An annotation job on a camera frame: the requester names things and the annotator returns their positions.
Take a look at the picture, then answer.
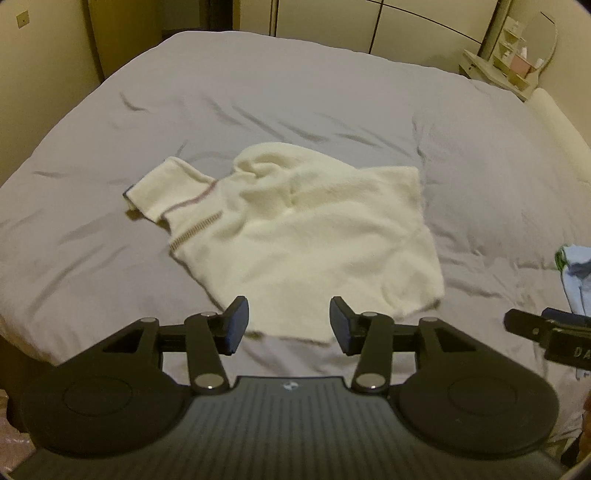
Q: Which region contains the cream wardrobe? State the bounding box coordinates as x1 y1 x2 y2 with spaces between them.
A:
232 0 498 72

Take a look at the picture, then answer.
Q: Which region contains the pink storage box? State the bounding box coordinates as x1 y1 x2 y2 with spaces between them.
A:
510 54 537 79

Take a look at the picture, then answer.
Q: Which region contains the white nightstand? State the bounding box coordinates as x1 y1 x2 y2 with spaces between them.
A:
459 50 534 102

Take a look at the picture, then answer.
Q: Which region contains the wall socket plate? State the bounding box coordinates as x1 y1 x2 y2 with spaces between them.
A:
16 10 30 28

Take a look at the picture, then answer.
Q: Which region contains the small shelf organizer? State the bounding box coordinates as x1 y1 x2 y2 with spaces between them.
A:
490 17 527 83

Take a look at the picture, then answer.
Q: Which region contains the cream knit sweater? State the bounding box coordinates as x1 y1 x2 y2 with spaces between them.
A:
125 143 445 343

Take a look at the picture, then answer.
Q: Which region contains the light blue garment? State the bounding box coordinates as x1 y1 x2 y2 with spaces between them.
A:
555 245 591 317

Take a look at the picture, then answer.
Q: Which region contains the oval vanity mirror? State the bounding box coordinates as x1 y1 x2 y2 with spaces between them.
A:
519 11 558 87

